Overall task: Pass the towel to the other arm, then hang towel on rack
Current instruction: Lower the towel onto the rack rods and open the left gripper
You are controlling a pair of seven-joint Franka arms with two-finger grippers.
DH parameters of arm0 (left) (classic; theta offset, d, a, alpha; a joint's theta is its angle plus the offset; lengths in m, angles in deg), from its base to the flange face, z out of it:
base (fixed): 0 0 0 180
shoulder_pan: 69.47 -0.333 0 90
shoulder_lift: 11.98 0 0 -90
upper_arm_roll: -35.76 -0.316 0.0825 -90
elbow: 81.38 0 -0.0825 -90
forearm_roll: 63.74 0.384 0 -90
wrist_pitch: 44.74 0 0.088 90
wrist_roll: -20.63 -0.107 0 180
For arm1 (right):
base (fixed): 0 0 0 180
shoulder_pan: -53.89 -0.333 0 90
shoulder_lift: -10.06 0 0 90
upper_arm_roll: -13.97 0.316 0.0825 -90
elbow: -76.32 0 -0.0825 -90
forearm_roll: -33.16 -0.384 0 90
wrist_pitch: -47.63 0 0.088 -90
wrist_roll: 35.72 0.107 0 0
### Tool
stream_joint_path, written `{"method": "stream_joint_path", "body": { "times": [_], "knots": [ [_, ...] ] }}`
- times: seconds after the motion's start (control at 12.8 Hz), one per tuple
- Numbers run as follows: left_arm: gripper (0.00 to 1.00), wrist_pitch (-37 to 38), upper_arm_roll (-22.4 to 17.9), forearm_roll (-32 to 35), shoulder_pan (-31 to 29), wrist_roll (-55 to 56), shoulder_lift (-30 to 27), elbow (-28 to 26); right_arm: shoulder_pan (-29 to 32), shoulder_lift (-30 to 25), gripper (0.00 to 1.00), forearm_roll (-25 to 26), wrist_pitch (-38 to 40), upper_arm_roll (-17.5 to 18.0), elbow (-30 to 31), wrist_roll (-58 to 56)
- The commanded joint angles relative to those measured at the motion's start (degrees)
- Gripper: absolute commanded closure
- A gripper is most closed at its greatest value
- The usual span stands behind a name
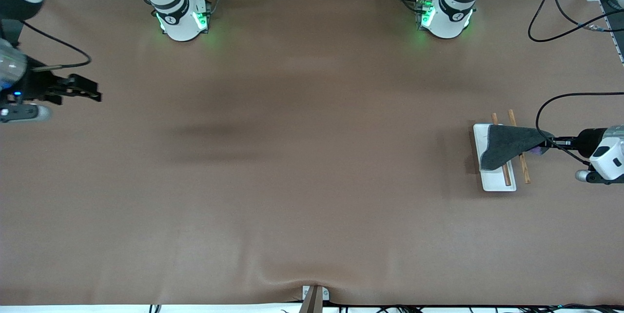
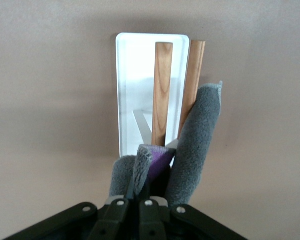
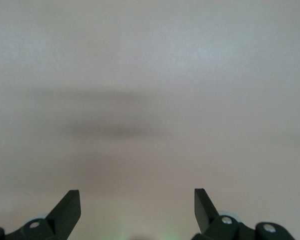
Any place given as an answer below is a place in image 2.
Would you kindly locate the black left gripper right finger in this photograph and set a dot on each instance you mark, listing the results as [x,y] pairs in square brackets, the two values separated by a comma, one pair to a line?
[159,222]

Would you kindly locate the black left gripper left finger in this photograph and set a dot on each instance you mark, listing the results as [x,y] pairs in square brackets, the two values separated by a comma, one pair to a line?
[109,222]

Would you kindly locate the gray and purple towel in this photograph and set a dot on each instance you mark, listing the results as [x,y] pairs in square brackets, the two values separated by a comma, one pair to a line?
[197,140]

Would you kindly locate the white rack with wooden rods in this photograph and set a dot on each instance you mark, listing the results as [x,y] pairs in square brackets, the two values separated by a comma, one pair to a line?
[132,87]

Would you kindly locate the brown table mat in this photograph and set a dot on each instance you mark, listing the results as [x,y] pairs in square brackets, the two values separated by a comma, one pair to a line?
[39,100]

